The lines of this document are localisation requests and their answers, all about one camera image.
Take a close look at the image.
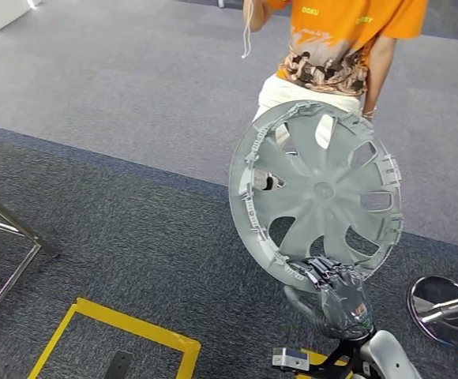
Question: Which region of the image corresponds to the black right wrist camera bracket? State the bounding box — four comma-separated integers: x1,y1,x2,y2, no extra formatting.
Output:
308,337,362,379

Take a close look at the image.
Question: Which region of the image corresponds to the white cord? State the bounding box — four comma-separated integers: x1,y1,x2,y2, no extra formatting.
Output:
240,0,254,60

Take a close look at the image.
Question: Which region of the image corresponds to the yellow tape square outline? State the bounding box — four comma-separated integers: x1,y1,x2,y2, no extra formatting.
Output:
295,347,354,379
27,297,202,379

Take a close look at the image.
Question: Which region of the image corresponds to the person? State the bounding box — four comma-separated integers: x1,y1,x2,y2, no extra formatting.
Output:
242,0,429,193

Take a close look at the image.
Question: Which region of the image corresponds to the chrome stanchion post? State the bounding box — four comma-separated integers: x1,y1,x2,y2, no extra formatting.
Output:
406,276,458,348

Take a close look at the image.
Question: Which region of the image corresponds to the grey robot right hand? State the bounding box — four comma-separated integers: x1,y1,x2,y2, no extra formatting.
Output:
282,256,374,341

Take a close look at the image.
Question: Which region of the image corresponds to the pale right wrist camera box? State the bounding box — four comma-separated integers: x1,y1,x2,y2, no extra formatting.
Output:
272,347,310,373

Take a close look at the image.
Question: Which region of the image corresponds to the silver plastic wheel hubcap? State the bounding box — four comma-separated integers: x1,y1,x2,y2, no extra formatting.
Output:
227,99,405,295

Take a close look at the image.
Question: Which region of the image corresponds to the dark flat robot mount plate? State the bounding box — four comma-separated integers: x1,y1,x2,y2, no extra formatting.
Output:
104,349,134,379

